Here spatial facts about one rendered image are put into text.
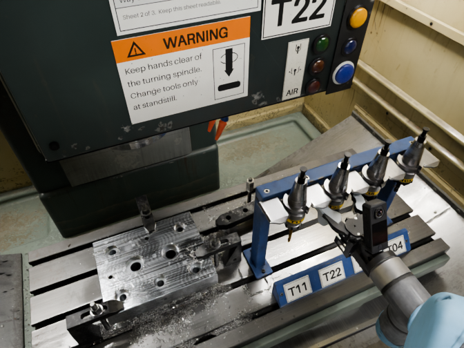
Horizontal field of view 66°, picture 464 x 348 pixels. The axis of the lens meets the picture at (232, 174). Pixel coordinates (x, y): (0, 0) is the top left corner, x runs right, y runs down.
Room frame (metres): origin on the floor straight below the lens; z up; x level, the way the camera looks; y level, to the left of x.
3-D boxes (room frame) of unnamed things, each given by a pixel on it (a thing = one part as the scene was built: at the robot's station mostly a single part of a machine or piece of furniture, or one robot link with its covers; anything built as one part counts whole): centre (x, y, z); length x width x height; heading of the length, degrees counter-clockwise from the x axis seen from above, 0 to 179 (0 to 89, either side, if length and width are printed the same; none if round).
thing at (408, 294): (0.30, -0.36, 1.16); 0.11 x 0.08 x 0.09; 23
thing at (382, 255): (0.45, -0.30, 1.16); 0.12 x 0.08 x 0.09; 23
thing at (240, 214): (0.71, -0.07, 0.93); 0.26 x 0.05 x 0.06; 118
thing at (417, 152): (0.65, -0.45, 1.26); 0.04 x 0.04 x 0.07
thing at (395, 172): (0.63, -0.40, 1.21); 0.07 x 0.05 x 0.01; 23
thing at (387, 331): (0.30, -0.38, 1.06); 0.11 x 0.08 x 0.11; 67
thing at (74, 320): (0.35, 0.33, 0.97); 0.13 x 0.03 x 0.15; 113
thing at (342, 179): (0.56, -0.25, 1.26); 0.04 x 0.04 x 0.07
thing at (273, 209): (0.50, -0.10, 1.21); 0.07 x 0.05 x 0.01; 23
